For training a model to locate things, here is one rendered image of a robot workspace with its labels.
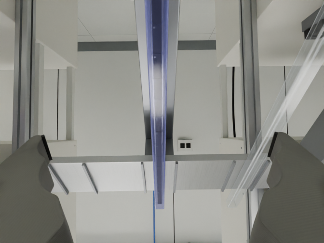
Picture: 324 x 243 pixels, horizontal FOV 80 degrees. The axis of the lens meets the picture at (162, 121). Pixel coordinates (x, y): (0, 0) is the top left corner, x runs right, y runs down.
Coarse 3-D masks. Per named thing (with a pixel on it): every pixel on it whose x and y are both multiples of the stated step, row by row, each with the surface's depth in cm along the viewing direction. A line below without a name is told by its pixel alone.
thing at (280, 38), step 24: (216, 0) 103; (264, 0) 56; (288, 0) 52; (312, 0) 52; (216, 24) 104; (264, 24) 63; (288, 24) 64; (216, 48) 104; (264, 48) 82; (288, 48) 82
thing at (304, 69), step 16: (320, 16) 12; (320, 32) 12; (304, 48) 14; (320, 48) 13; (304, 64) 14; (320, 64) 14; (288, 80) 15; (304, 80) 15; (288, 96) 16; (272, 112) 18; (288, 112) 17; (272, 128) 18; (256, 144) 21; (256, 160) 22; (240, 176) 25; (240, 192) 26
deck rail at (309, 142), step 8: (320, 120) 37; (312, 128) 39; (320, 128) 37; (304, 136) 41; (312, 136) 39; (320, 136) 37; (304, 144) 41; (312, 144) 39; (320, 144) 37; (312, 152) 39; (320, 152) 37; (320, 160) 37
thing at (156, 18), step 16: (144, 0) 11; (160, 0) 11; (160, 16) 12; (160, 32) 12; (160, 48) 13; (160, 64) 14; (160, 80) 14; (160, 96) 15; (160, 112) 17; (160, 128) 18; (160, 144) 19; (160, 160) 21; (160, 176) 23; (160, 192) 26; (160, 208) 29
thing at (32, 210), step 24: (24, 144) 10; (0, 168) 8; (24, 168) 8; (48, 168) 9; (0, 192) 7; (24, 192) 7; (48, 192) 7; (0, 216) 6; (24, 216) 6; (48, 216) 6; (0, 240) 6; (24, 240) 6; (48, 240) 6; (72, 240) 7
